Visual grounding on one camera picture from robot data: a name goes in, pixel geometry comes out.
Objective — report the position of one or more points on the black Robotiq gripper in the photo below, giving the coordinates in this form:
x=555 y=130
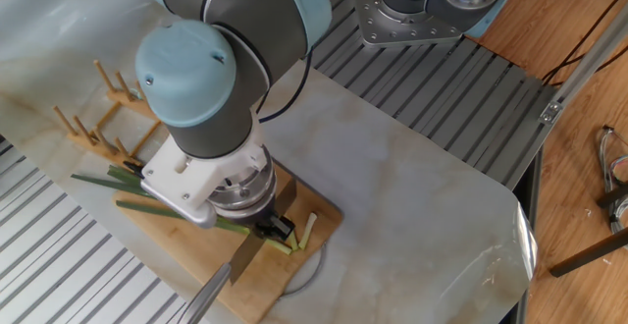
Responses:
x=257 y=211

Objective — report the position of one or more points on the steel kitchen knife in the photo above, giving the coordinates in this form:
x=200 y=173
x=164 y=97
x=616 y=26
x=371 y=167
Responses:
x=250 y=255

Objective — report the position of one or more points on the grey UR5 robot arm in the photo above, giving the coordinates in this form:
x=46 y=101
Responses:
x=245 y=10

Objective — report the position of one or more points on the green garlic stalk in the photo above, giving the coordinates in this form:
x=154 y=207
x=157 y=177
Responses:
x=98 y=180

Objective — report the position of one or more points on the bamboo cutting board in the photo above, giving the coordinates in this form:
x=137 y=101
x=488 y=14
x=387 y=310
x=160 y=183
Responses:
x=167 y=241

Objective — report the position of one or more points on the white marble pattern mat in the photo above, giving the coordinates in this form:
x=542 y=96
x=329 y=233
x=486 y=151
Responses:
x=412 y=206

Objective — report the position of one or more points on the wooden slotted rack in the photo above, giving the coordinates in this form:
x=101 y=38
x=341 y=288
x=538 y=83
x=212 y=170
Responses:
x=103 y=77

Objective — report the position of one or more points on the black bar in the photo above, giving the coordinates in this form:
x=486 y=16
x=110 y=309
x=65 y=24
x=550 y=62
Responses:
x=589 y=255

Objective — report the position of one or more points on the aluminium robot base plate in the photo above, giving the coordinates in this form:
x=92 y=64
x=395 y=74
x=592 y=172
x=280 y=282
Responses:
x=412 y=29

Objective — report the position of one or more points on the aluminium frame post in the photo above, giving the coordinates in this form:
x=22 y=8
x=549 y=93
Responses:
x=589 y=69

